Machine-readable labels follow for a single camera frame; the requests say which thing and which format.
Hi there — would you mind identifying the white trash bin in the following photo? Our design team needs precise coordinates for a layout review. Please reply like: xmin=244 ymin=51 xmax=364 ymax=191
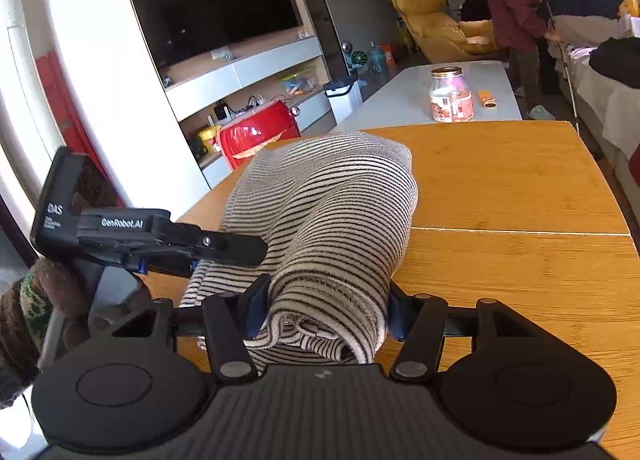
xmin=324 ymin=74 xmax=363 ymax=125

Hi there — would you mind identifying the beige sofa cover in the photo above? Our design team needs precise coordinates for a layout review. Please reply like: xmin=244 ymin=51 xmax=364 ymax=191
xmin=550 ymin=14 xmax=640 ymax=161

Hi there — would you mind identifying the black white striped garment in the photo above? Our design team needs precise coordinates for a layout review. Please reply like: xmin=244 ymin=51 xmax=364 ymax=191
xmin=180 ymin=132 xmax=420 ymax=373

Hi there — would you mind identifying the white TV wall cabinet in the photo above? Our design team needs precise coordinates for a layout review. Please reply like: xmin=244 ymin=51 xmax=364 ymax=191
xmin=112 ymin=0 xmax=351 ymax=191

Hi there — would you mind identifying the white coffee table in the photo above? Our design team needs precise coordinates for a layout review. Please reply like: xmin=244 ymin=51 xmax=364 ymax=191
xmin=330 ymin=60 xmax=523 ymax=133

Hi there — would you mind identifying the blue water bottle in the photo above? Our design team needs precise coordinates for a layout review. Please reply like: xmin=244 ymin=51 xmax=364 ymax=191
xmin=368 ymin=42 xmax=387 ymax=74

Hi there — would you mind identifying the black jacket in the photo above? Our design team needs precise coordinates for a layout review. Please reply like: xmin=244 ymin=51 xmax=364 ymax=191
xmin=587 ymin=36 xmax=640 ymax=89

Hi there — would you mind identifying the glass jar red label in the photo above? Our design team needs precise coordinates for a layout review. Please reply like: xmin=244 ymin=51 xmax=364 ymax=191
xmin=430 ymin=67 xmax=475 ymax=124

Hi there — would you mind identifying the white cylindrical appliance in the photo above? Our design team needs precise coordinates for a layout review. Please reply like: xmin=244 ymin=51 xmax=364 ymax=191
xmin=0 ymin=0 xmax=51 ymax=181

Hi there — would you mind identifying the black television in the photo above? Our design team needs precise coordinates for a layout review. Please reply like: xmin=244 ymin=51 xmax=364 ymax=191
xmin=119 ymin=0 xmax=303 ymax=70

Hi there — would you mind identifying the yellow armchair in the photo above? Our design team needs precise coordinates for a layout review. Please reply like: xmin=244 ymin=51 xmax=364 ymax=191
xmin=390 ymin=0 xmax=503 ymax=60

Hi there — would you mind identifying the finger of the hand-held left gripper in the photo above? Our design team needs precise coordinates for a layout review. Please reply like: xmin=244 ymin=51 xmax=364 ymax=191
xmin=145 ymin=222 xmax=268 ymax=277

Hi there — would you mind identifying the clear storage box green lid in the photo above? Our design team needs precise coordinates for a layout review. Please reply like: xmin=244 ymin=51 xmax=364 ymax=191
xmin=280 ymin=70 xmax=317 ymax=96

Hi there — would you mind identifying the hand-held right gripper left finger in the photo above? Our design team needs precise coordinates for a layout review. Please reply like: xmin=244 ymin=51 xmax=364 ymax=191
xmin=107 ymin=274 xmax=273 ymax=385

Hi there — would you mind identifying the yellow container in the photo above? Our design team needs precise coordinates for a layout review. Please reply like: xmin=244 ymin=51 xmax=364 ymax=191
xmin=196 ymin=125 xmax=222 ymax=155

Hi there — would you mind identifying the person's left forearm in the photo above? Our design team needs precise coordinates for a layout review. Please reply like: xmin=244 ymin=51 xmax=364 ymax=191
xmin=0 ymin=257 xmax=93 ymax=411

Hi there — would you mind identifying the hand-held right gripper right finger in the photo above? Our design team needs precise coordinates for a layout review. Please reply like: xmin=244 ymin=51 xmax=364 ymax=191
xmin=386 ymin=282 xmax=538 ymax=383

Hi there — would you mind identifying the red folding rack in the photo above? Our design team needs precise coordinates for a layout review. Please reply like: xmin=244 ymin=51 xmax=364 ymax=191
xmin=36 ymin=52 xmax=126 ymax=208

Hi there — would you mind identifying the dark fish tank cabinet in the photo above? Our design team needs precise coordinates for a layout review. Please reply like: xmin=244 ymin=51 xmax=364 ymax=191
xmin=537 ymin=0 xmax=626 ymax=95

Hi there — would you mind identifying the black backpack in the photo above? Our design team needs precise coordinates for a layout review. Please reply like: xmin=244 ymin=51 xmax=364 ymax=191
xmin=460 ymin=0 xmax=493 ymax=23

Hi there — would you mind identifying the grey sofa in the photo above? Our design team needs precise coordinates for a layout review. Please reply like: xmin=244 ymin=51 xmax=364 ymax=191
xmin=550 ymin=14 xmax=640 ymax=211

